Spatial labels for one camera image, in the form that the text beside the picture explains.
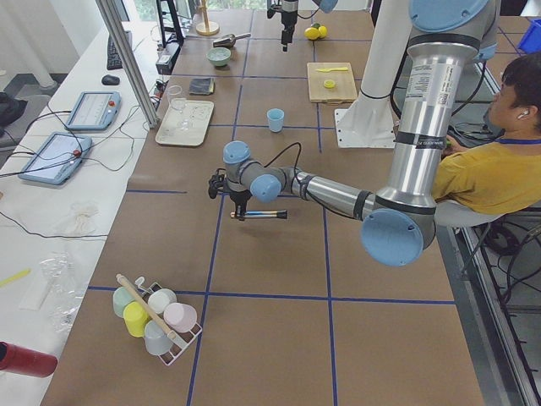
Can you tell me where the wooden mug tree stand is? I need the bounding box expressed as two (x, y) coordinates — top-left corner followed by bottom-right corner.
(195, 0), (220, 36)

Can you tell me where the black tripod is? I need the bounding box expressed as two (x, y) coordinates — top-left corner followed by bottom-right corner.
(156, 0), (185, 47)

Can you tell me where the cream bear serving tray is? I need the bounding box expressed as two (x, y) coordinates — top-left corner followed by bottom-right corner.
(155, 100), (214, 147)

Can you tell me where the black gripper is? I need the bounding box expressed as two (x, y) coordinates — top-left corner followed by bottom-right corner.
(229, 190), (250, 221)
(281, 0), (298, 52)

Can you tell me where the folded grey cloth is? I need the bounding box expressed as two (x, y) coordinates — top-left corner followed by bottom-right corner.
(189, 77), (215, 96)

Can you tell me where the upper blue teach pendant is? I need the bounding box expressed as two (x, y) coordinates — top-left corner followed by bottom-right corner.
(64, 91), (122, 132)

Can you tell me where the wooden cutting board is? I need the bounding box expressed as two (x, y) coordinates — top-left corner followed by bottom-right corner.
(307, 62), (358, 104)

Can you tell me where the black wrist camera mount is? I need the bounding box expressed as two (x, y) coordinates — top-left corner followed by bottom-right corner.
(208, 167), (229, 200)
(266, 0), (282, 19)

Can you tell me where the white wire cup rack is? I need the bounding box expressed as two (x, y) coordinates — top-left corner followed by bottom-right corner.
(116, 274), (202, 366)

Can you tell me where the mint green cup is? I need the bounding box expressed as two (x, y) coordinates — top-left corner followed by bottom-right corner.
(112, 287), (134, 318)

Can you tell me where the white chair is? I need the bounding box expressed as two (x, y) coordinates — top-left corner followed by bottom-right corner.
(432, 200), (505, 237)

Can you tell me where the black keyboard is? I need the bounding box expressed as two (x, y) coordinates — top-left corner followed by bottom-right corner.
(107, 36), (123, 71)

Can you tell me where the blue teach pendant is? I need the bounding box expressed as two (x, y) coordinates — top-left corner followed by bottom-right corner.
(18, 132), (93, 185)
(64, 91), (122, 132)

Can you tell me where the metal ice scoop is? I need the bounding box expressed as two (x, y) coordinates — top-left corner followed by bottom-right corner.
(212, 33), (251, 48)

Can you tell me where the light blue plastic cup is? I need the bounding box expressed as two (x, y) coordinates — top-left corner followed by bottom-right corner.
(266, 108), (285, 133)

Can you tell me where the yellow plastic knife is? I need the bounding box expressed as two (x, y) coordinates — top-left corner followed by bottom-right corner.
(315, 66), (350, 73)

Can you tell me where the yellow cup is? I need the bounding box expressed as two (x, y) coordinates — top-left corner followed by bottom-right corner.
(123, 301), (150, 337)

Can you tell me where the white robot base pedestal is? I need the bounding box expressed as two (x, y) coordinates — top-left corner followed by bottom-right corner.
(335, 0), (413, 148)

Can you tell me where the person in yellow shirt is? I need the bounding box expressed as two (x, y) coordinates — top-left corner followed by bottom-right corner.
(432, 52), (540, 216)

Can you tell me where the red bottle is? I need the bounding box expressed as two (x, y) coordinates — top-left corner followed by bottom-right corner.
(1, 342), (57, 377)

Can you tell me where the clear wine glass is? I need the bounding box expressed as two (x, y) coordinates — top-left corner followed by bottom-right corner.
(167, 85), (190, 131)

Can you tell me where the aluminium frame post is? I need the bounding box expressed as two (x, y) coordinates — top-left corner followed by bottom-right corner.
(96, 0), (159, 129)

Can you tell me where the pink cup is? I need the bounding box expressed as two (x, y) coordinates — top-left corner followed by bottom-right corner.
(163, 302), (198, 332)

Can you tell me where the clear plastic bag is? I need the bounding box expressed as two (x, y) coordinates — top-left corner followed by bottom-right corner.
(40, 251), (85, 338)

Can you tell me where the green bowl of ice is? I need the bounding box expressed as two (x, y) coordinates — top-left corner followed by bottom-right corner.
(206, 47), (232, 68)

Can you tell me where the white cup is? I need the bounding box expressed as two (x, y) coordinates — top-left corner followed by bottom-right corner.
(147, 288), (177, 315)

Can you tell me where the lower blue teach pendant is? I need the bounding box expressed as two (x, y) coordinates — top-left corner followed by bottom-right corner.
(18, 132), (93, 185)

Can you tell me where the yellow lemon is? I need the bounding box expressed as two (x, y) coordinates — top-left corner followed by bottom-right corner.
(304, 27), (320, 41)
(318, 25), (328, 38)

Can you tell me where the grey blue cup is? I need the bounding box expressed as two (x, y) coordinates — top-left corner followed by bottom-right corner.
(144, 320), (173, 356)

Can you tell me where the black computer mouse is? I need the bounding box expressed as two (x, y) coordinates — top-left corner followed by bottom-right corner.
(101, 74), (120, 85)

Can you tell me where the steel muddler black tip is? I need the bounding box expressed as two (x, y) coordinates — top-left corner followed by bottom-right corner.
(230, 210), (288, 221)

